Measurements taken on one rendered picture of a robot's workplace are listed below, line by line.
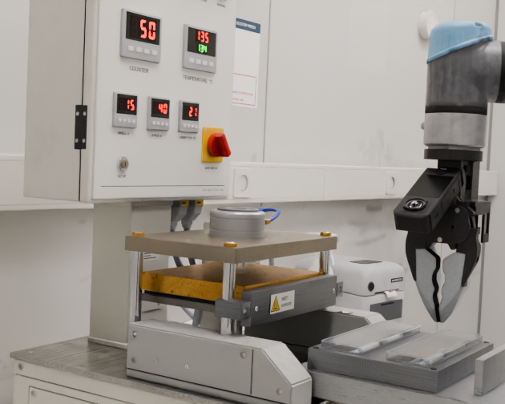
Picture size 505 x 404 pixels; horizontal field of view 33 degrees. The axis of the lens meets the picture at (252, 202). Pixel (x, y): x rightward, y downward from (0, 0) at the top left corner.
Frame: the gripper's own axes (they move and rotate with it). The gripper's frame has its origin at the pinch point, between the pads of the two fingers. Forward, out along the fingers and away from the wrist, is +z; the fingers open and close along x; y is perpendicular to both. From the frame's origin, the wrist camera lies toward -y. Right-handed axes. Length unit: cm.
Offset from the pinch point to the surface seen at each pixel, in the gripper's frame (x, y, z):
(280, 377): 12.5, -16.1, 7.3
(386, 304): 50, 100, 17
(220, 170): 42.8, 13.5, -15.8
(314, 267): 62, 82, 7
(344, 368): 7.5, -9.8, 6.4
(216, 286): 26.1, -10.0, -1.1
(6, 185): 78, 0, -11
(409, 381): -0.7, -9.9, 6.4
